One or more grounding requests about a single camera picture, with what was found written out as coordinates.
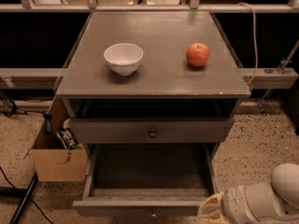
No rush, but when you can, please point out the grey top drawer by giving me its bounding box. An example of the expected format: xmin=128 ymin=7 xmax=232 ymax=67
xmin=69 ymin=119 xmax=234 ymax=144

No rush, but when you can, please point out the dark snack bag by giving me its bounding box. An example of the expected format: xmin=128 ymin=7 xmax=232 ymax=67
xmin=56 ymin=128 xmax=78 ymax=149

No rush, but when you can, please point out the cardboard box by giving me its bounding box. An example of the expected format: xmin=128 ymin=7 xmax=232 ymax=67
xmin=31 ymin=97 xmax=88 ymax=182

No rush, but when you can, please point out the red apple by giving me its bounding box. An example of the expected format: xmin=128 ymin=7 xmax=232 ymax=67
xmin=186 ymin=43 xmax=209 ymax=67

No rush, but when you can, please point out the white ceramic bowl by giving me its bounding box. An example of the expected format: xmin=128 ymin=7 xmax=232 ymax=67
xmin=104 ymin=43 xmax=144 ymax=76

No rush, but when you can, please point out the black floor stand bar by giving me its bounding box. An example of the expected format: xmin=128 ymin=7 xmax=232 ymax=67
xmin=0 ymin=173 xmax=38 ymax=224

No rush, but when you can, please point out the metal frame rail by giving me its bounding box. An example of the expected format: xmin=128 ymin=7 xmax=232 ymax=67
xmin=0 ymin=4 xmax=299 ymax=14

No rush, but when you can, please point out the grey drawer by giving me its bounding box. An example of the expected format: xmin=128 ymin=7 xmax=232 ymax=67
xmin=73 ymin=144 xmax=218 ymax=217
xmin=69 ymin=119 xmax=234 ymax=144

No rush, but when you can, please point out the white cable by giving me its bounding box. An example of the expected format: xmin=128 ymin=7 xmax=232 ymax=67
xmin=238 ymin=2 xmax=260 ymax=86

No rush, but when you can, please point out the grey wooden drawer cabinet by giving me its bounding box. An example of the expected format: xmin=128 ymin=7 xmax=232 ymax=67
xmin=55 ymin=10 xmax=252 ymax=161

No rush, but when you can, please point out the metal clamp bracket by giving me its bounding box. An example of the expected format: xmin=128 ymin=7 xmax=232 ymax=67
xmin=257 ymin=39 xmax=299 ymax=116

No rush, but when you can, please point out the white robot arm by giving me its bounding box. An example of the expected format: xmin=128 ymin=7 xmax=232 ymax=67
xmin=198 ymin=163 xmax=299 ymax=224

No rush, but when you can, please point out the dark spray bottle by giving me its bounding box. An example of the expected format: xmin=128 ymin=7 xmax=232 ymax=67
xmin=43 ymin=114 xmax=52 ymax=134

